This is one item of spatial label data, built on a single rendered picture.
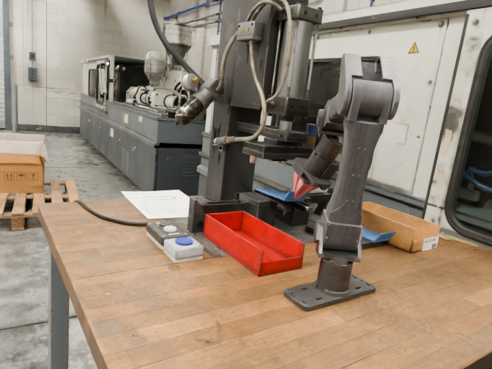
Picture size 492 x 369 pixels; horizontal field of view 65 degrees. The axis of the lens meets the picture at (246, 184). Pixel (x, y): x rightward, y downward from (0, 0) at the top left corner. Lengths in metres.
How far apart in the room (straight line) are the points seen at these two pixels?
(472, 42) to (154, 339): 1.27
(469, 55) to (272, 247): 0.90
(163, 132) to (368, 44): 2.76
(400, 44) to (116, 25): 9.12
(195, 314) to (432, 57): 1.26
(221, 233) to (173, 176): 3.35
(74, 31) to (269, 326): 9.79
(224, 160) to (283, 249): 0.46
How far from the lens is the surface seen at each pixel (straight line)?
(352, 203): 0.74
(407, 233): 1.15
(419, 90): 1.61
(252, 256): 0.83
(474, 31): 1.49
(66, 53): 10.16
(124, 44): 10.41
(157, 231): 0.94
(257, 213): 1.08
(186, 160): 4.28
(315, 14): 1.13
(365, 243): 1.09
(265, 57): 1.14
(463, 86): 1.46
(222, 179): 1.30
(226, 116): 1.28
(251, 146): 1.08
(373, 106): 0.69
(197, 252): 0.87
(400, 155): 1.63
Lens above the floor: 1.26
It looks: 12 degrees down
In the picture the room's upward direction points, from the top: 7 degrees clockwise
